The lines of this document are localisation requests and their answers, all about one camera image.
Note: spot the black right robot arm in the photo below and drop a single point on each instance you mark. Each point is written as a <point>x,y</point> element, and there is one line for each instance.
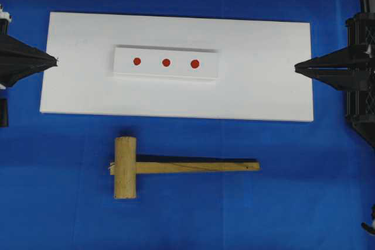
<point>350,69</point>

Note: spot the small white raised plate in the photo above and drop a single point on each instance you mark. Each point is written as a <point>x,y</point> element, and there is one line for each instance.
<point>166,63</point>

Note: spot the black clip lower right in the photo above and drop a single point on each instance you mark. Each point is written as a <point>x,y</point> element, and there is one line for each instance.
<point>370,228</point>

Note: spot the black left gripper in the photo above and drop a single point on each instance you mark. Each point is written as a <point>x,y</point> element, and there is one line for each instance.
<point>16,51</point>

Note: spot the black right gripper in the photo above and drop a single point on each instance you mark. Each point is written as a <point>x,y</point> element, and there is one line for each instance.
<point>359,80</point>

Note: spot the wooden mallet hammer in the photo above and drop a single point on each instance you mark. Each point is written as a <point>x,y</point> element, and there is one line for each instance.
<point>128,164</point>

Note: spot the large white foam board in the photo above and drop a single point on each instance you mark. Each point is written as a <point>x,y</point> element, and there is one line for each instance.
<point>256,80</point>

